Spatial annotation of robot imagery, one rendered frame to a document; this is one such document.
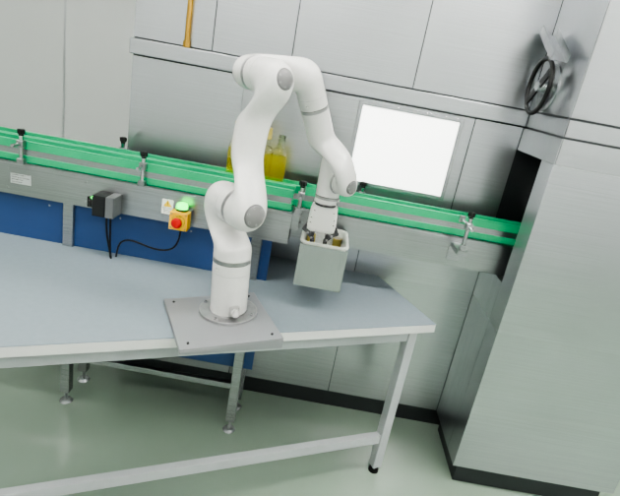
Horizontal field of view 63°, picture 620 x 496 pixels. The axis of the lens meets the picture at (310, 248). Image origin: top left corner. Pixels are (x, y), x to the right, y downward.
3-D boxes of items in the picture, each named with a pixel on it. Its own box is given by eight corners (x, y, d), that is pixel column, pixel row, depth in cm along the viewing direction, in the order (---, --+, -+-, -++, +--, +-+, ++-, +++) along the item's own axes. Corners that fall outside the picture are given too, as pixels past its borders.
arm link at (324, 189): (345, 199, 177) (328, 191, 184) (352, 161, 173) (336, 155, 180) (327, 199, 172) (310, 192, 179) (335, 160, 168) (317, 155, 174)
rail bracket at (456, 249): (456, 259, 207) (471, 206, 200) (465, 274, 191) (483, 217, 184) (445, 257, 207) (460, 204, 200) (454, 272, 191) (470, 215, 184)
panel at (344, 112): (441, 199, 219) (463, 118, 208) (443, 200, 216) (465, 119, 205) (235, 160, 218) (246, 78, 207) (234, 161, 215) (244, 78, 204)
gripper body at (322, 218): (340, 201, 183) (334, 230, 186) (312, 196, 182) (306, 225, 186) (341, 206, 176) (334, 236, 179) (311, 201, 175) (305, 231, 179)
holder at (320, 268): (339, 265, 209) (346, 229, 204) (339, 292, 183) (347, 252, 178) (297, 258, 208) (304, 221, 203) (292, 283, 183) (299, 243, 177)
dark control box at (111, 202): (121, 215, 196) (122, 194, 193) (112, 220, 189) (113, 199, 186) (99, 211, 196) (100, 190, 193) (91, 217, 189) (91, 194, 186)
